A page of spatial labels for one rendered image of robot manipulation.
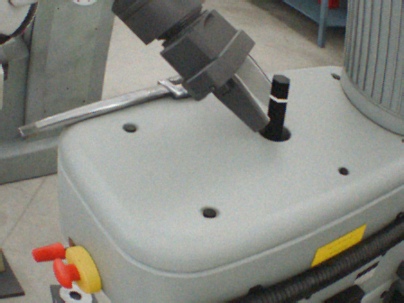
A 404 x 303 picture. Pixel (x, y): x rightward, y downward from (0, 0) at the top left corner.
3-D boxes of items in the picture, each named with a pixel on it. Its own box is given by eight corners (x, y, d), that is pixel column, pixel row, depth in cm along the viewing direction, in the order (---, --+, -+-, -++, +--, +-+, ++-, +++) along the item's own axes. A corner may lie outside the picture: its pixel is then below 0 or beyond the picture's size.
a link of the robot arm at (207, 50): (212, 70, 88) (145, 5, 85) (270, 31, 82) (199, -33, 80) (173, 122, 77) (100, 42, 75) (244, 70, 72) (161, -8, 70)
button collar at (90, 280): (89, 303, 77) (86, 270, 74) (67, 272, 81) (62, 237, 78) (103, 301, 78) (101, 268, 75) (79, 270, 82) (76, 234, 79)
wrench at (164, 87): (24, 145, 74) (24, 139, 74) (15, 128, 77) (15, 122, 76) (207, 93, 87) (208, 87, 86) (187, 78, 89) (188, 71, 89)
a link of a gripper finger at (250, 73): (283, 96, 82) (244, 53, 81) (263, 110, 84) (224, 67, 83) (286, 89, 83) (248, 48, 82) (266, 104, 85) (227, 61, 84)
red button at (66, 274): (65, 296, 75) (61, 275, 73) (50, 275, 78) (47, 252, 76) (87, 292, 77) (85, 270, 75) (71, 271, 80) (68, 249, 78)
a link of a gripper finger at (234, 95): (252, 133, 80) (210, 87, 79) (274, 116, 78) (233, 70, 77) (248, 141, 79) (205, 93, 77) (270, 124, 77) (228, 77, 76)
